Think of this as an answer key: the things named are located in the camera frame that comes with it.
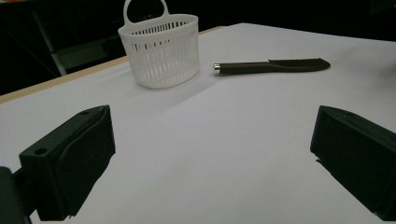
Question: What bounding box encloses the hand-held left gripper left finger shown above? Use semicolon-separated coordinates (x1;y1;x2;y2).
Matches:
19;105;117;222

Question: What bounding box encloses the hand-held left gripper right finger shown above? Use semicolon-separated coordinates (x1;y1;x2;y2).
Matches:
309;105;396;222

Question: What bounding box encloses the white plastic slotted basket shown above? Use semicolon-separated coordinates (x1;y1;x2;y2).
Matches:
117;0;201;90

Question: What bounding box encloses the dark brown handle comb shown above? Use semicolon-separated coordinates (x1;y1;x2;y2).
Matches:
213;57;332;77

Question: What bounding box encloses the grey flat panel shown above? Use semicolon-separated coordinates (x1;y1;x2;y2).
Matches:
50;38;110;71

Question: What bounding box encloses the grey metal stand leg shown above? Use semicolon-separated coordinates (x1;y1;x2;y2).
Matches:
31;11;68;77

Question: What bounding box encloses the white table sheet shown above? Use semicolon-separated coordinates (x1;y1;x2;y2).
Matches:
0;22;396;224

